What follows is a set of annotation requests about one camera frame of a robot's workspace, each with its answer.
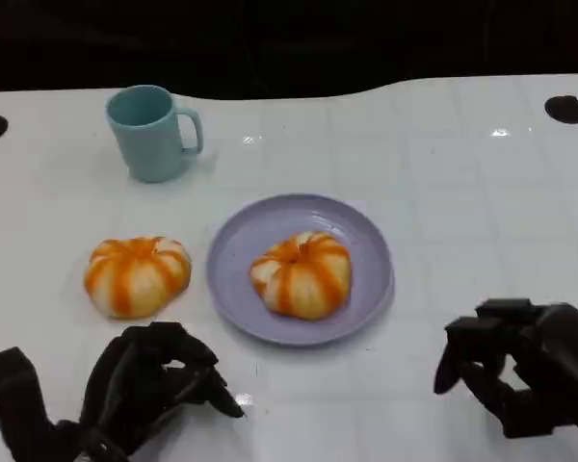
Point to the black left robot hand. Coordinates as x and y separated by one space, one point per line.
130 380

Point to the lilac plate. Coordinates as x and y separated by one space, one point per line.
241 250

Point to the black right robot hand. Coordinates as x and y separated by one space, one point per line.
554 366

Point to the orange white toy bread roll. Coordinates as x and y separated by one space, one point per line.
301 276
135 276

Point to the pale green mug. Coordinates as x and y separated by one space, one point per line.
147 139

